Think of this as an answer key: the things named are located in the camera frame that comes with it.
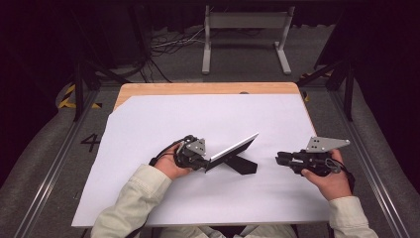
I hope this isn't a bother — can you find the metal floor rail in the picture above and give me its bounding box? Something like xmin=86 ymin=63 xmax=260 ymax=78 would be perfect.
xmin=329 ymin=89 xmax=412 ymax=238
xmin=12 ymin=89 xmax=101 ymax=238

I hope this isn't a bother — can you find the bundle of floor cables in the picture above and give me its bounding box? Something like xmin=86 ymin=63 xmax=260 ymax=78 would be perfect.
xmin=138 ymin=25 xmax=206 ymax=84

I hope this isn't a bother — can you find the person's left hand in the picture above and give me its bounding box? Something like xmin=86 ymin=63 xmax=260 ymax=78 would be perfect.
xmin=154 ymin=143 xmax=194 ymax=181

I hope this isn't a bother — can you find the white metal stand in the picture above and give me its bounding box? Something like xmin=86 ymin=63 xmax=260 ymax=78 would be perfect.
xmin=201 ymin=4 xmax=296 ymax=75

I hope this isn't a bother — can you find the yellow black floor tape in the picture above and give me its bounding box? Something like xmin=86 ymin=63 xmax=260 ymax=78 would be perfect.
xmin=57 ymin=83 xmax=103 ymax=110

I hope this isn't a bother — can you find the wooden table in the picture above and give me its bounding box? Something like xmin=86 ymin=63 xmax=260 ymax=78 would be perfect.
xmin=113 ymin=81 xmax=323 ymax=140

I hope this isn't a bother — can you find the black metal stand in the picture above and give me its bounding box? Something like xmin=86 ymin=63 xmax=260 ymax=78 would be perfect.
xmin=296 ymin=59 xmax=357 ymax=123
xmin=70 ymin=59 xmax=134 ymax=122

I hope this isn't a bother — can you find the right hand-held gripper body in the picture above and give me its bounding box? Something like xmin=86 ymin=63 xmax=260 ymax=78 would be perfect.
xmin=286 ymin=136 xmax=352 ymax=178

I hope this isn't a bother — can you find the white table sheet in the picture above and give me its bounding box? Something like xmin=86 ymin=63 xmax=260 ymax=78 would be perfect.
xmin=71 ymin=93 xmax=332 ymax=229

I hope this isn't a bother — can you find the person's right hand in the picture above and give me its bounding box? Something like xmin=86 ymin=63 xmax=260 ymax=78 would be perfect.
xmin=300 ymin=149 xmax=354 ymax=202

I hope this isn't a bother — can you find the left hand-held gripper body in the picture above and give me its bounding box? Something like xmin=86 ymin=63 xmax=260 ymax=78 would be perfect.
xmin=173 ymin=136 xmax=211 ymax=172

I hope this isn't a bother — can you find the right hand-held gripper cable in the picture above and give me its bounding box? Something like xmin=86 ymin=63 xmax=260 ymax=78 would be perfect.
xmin=324 ymin=157 xmax=357 ymax=194

